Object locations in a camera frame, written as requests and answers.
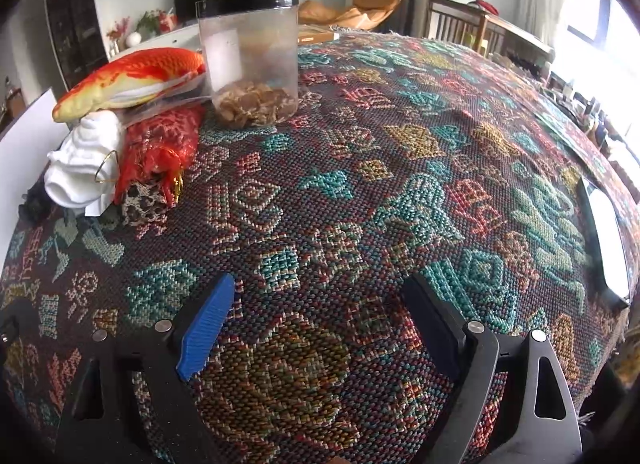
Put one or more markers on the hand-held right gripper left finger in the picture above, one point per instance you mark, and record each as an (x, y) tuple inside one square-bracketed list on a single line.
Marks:
[(207, 324)]

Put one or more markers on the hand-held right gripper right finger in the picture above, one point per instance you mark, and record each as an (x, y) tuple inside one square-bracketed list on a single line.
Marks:
[(435, 319)]

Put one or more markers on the red mesh bag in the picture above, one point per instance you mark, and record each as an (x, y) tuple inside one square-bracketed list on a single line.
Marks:
[(160, 144)]

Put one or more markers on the white fluffy cloth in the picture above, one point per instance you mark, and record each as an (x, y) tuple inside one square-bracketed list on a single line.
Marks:
[(80, 164)]

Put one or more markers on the white cardboard storage box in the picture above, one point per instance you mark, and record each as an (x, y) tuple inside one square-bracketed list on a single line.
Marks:
[(25, 154)]

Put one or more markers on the orange fish plush toy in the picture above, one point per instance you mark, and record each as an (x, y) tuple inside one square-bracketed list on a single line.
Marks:
[(135, 74)]

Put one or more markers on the leopard print cloth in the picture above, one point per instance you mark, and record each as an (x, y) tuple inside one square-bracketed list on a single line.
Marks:
[(145, 204)]

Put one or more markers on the colourful woven patterned blanket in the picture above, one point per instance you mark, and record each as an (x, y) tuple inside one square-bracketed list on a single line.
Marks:
[(350, 194)]

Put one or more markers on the black smartphone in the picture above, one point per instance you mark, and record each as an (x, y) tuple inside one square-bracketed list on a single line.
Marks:
[(605, 244)]

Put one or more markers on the row of small bottles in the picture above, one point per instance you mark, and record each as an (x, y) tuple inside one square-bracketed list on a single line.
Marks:
[(590, 104)]

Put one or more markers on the clear jar with black lid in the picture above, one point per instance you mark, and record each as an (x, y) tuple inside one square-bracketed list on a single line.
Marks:
[(250, 54)]

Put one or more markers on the wooden chair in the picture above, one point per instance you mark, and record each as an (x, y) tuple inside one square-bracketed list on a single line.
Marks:
[(480, 29)]

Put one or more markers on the round white vase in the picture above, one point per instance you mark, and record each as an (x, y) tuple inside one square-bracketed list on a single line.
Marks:
[(133, 40)]

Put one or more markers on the red flower arrangement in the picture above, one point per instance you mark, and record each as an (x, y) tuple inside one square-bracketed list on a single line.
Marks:
[(117, 31)]

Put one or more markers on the red gift box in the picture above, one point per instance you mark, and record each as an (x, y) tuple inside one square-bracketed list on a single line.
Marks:
[(168, 20)]

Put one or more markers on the flat yellow box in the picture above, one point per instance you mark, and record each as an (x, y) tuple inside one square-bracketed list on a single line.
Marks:
[(317, 35)]

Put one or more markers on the green leafy plant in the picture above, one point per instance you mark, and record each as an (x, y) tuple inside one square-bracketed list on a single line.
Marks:
[(148, 21)]

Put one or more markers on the red cloth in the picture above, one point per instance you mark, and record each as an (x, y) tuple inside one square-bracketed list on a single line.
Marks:
[(487, 5)]

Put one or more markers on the orange lounge chair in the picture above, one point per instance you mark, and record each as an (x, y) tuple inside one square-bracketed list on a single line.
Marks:
[(360, 6)]

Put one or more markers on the black glass display cabinet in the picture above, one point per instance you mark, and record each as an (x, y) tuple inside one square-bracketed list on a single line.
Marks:
[(75, 19)]

